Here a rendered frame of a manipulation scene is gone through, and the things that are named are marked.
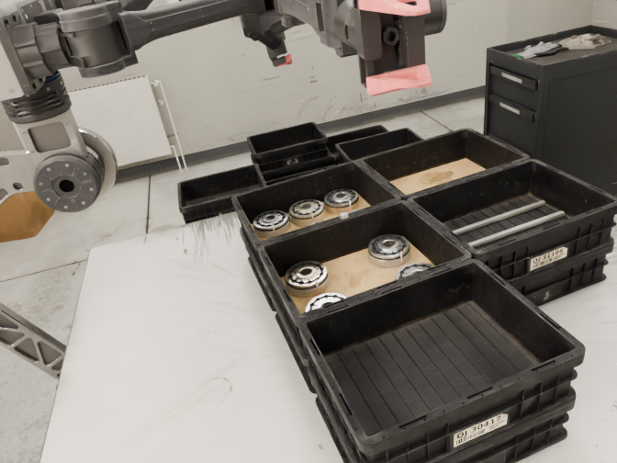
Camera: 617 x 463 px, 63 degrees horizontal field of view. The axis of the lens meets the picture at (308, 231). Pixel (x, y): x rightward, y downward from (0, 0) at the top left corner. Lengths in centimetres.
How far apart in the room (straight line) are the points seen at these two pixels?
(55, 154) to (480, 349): 100
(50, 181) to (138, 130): 285
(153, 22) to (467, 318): 82
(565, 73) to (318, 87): 225
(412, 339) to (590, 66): 183
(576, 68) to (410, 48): 203
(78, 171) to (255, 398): 65
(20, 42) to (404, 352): 86
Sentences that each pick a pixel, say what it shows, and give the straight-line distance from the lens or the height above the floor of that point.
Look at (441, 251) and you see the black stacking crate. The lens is 119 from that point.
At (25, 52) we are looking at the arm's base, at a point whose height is 145.
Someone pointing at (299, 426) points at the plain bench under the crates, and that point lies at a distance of 110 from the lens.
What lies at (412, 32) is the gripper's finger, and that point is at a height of 145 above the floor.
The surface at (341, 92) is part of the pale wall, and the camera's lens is 435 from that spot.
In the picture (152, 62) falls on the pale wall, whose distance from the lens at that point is 409.
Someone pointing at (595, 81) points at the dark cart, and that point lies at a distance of 267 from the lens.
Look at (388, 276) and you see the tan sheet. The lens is 120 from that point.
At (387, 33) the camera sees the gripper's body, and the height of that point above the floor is 146.
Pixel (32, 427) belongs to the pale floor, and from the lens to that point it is 245.
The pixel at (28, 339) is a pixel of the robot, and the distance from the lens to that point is 175.
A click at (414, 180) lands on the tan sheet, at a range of 162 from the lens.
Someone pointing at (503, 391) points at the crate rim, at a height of 92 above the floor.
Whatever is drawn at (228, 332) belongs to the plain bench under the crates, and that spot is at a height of 70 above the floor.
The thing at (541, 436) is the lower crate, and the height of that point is 74.
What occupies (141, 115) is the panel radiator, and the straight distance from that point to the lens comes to 407.
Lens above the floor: 157
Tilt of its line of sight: 32 degrees down
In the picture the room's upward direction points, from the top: 10 degrees counter-clockwise
